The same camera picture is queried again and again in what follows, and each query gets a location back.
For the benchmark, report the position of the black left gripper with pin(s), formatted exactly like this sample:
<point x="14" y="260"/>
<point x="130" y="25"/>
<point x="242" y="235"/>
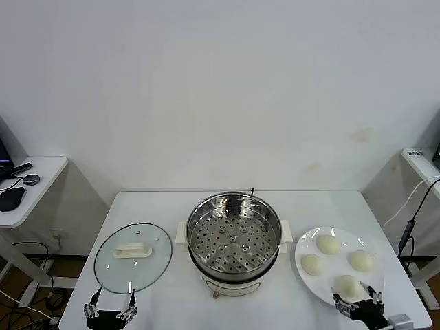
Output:
<point x="103" y="319"/>

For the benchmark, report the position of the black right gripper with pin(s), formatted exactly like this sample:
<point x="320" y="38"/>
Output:
<point x="368" y="313"/>

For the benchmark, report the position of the white steamed baozi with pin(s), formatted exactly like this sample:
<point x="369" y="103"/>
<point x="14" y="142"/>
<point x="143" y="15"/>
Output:
<point x="361" y="260"/>
<point x="348" y="285"/>
<point x="328" y="244"/>
<point x="312" y="264"/>

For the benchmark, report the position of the stainless perforated steamer basket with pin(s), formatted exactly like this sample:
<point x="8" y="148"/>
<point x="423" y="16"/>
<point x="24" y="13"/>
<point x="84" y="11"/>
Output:
<point x="203" y="211"/>

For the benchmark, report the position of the round white plate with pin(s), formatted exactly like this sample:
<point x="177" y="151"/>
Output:
<point x="343" y="237"/>

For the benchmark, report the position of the white electric cooker base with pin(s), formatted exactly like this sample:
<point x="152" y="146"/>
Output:
<point x="233" y="287"/>

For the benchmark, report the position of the white side table with mouse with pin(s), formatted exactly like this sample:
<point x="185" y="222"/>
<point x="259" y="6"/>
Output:
<point x="41" y="192"/>

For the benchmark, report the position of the black computer mouse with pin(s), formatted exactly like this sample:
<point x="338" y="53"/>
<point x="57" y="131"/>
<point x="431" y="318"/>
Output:
<point x="12" y="199"/>

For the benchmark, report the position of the round dark grey disc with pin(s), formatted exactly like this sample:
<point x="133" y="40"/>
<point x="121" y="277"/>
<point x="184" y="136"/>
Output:
<point x="31" y="179"/>

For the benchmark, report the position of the printed white label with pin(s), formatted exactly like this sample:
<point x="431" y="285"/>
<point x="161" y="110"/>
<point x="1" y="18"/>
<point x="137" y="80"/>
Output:
<point x="415" y="153"/>

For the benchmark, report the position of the black remote stick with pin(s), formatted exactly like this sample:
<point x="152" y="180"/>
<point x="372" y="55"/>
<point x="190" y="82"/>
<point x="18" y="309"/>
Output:
<point x="19" y="168"/>

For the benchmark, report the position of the dark computer monitor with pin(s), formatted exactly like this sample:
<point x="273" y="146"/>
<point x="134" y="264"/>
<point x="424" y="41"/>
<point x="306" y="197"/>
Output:
<point x="3" y="151"/>

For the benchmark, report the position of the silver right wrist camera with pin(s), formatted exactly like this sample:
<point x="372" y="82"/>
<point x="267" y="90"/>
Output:
<point x="398" y="321"/>

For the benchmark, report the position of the white wall socket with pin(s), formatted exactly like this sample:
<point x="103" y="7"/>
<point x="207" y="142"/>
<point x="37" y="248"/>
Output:
<point x="57" y="233"/>

